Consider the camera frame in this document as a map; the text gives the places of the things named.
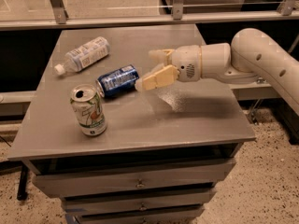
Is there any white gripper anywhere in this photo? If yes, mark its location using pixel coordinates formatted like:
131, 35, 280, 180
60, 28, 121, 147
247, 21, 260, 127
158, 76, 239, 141
135, 45, 201, 91

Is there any blue pepsi can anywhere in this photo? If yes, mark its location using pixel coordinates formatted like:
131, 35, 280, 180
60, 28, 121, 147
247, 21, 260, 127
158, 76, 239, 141
96, 64, 139, 98

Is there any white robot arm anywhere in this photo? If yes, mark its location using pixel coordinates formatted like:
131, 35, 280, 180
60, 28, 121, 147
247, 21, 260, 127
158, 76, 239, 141
135, 28, 299, 114

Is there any white green 7up can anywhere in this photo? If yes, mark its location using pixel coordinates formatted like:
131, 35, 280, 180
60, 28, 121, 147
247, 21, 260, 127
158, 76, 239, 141
70, 84, 107, 136

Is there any clear plastic water bottle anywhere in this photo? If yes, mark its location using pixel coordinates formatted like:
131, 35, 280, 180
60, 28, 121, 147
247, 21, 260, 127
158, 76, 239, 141
54, 36, 110, 76

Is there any grey drawer cabinet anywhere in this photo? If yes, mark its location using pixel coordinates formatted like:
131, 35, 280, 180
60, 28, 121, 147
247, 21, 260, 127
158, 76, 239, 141
7, 23, 257, 224

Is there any top grey drawer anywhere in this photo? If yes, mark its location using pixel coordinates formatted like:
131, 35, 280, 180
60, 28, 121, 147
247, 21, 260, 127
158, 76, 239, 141
33, 158, 235, 198

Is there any grey drawer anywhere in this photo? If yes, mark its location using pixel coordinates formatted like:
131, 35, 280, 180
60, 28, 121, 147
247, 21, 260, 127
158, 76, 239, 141
78, 205, 204, 224
62, 189, 216, 216
33, 158, 235, 198

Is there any middle grey drawer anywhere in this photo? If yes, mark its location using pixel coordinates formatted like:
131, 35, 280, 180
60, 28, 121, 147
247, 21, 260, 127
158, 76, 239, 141
62, 189, 216, 216

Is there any bottom grey drawer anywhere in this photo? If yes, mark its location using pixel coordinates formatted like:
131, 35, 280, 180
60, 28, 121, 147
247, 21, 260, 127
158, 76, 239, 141
78, 205, 204, 224

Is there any grey metal railing frame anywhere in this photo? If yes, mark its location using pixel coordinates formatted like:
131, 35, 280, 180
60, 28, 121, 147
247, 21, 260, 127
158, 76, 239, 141
0, 0, 299, 31

